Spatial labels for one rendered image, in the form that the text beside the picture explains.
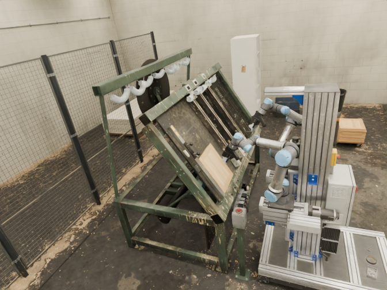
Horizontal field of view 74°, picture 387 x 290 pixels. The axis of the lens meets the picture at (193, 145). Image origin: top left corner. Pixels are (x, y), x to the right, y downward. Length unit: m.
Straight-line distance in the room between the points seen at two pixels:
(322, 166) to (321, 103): 0.56
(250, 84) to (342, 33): 2.57
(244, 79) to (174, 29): 2.97
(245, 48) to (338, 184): 4.47
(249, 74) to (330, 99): 4.37
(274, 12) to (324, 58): 1.73
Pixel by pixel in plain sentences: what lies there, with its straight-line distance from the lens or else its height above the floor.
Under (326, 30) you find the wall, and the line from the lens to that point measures 7.64.
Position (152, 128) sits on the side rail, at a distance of 2.39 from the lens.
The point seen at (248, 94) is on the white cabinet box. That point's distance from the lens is 6.60.
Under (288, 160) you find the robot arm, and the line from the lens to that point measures 2.05.
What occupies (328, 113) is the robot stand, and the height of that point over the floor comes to 1.86.
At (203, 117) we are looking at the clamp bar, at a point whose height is 1.55.
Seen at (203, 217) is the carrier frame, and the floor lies 0.79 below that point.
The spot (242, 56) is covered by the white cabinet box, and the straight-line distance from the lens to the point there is 6.42.
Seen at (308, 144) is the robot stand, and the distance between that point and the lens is 2.39.
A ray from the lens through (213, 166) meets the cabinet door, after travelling 2.91.
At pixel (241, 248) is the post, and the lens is 2.94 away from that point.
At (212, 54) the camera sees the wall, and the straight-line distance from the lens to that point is 8.09.
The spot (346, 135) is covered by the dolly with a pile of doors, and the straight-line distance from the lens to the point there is 5.69.
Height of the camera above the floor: 2.68
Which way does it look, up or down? 27 degrees down
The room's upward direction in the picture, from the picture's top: 8 degrees counter-clockwise
